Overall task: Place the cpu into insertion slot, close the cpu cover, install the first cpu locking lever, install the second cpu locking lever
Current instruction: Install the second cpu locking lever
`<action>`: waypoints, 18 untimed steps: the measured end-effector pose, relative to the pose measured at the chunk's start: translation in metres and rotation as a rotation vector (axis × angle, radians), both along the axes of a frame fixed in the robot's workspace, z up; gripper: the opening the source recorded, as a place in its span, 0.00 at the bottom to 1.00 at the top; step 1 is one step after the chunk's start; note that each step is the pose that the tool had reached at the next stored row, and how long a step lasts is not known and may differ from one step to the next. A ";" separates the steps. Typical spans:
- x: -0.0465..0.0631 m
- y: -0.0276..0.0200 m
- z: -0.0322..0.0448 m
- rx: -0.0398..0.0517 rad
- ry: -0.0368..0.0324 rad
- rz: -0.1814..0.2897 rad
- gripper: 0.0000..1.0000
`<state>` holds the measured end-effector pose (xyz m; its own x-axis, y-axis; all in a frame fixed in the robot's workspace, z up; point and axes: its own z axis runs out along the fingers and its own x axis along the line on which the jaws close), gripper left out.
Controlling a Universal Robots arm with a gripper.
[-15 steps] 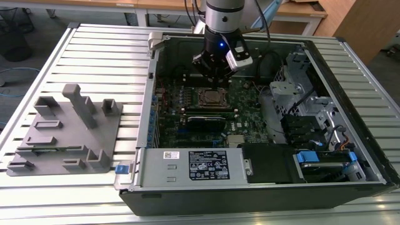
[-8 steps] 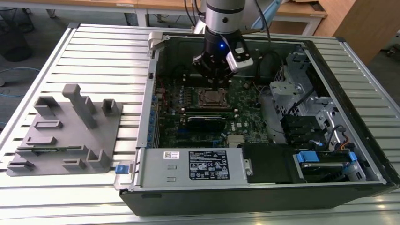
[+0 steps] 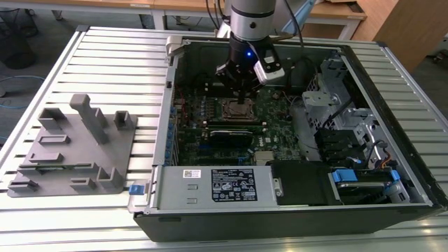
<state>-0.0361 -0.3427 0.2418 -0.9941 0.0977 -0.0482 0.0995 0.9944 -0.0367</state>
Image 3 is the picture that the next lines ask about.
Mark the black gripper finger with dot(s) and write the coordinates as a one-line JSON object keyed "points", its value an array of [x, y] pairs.
{"points": [[250, 86], [230, 76]]}

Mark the silver CPU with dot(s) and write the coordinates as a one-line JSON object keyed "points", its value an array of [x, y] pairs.
{"points": [[236, 111]]}

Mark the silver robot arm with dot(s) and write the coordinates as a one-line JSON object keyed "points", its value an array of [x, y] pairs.
{"points": [[252, 23]]}

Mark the silver drive cage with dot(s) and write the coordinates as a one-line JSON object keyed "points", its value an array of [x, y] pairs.
{"points": [[316, 99]]}

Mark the graphics card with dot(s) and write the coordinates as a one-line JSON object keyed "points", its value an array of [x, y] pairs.
{"points": [[231, 139]]}

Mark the green motherboard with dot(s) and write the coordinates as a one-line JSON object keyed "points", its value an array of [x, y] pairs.
{"points": [[283, 147]]}

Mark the silver heat sink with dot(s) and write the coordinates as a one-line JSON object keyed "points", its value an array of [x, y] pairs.
{"points": [[264, 156]]}

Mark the wooden desk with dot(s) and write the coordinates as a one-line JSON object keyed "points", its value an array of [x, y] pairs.
{"points": [[70, 3], [332, 14]]}

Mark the silver disk bay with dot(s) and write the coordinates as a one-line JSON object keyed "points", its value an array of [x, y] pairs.
{"points": [[364, 126]]}

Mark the blue disk carrier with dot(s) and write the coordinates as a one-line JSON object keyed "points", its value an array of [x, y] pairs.
{"points": [[344, 176]]}

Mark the silver power supply unit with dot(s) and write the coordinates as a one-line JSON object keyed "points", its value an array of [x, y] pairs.
{"points": [[175, 189]]}

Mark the wooden cabinet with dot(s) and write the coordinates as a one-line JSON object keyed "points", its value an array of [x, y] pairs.
{"points": [[403, 31]]}

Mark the grey parts rack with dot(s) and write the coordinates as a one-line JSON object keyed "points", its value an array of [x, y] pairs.
{"points": [[87, 157]]}

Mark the blue case latch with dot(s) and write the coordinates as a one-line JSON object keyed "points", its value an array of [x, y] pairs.
{"points": [[136, 190]]}

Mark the black PC case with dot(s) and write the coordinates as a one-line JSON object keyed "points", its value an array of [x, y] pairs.
{"points": [[244, 228]]}

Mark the green RAM stick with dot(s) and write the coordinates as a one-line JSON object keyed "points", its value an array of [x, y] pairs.
{"points": [[63, 168]]}

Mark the black waste bin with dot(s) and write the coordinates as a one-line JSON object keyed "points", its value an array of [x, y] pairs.
{"points": [[18, 52]]}

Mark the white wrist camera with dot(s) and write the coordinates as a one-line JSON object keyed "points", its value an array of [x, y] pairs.
{"points": [[271, 71]]}

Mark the black drive bracket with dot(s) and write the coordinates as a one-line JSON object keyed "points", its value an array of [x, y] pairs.
{"points": [[336, 147]]}

